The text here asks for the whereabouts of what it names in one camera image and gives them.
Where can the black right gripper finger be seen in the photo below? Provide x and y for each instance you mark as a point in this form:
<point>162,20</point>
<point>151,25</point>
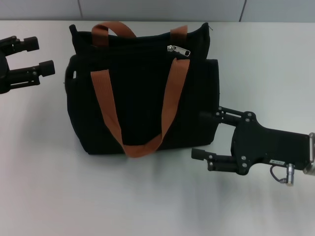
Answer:
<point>229,116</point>
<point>199,153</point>

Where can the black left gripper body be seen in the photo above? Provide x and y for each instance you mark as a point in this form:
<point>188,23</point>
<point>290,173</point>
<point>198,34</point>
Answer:
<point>3,76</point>

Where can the silver zipper pull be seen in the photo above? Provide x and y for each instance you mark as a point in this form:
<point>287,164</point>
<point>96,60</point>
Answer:
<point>178,50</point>

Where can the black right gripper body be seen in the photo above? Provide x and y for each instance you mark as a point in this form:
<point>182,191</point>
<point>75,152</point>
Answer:
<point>268,147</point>

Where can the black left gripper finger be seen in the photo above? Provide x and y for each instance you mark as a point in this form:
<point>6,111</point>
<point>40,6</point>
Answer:
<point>45,68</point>
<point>29,44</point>

